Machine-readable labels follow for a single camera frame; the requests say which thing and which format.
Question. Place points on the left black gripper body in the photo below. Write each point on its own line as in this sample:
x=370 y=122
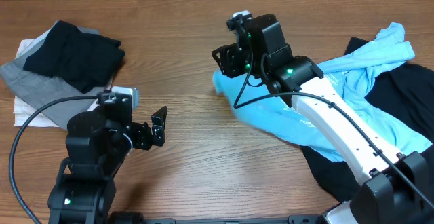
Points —
x=142 y=139

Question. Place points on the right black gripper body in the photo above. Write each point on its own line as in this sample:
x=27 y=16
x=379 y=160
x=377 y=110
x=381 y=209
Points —
x=238 y=62

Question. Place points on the light blue t-shirt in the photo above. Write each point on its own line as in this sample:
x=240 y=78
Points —
x=281 y=115

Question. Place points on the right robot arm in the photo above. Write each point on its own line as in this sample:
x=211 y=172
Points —
x=393 y=186

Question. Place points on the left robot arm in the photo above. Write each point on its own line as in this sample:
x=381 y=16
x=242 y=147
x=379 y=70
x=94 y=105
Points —
x=98 y=142

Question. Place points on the folded black garment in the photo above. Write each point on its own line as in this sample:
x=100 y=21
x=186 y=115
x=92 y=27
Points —
x=83 y=60

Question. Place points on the folded white garment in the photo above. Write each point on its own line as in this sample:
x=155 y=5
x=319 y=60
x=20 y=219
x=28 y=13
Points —
x=23 y=115

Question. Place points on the black garment pile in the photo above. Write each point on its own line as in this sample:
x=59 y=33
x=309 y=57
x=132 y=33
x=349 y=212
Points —
x=395 y=98

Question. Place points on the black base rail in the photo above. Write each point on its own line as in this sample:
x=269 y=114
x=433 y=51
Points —
x=217 y=220

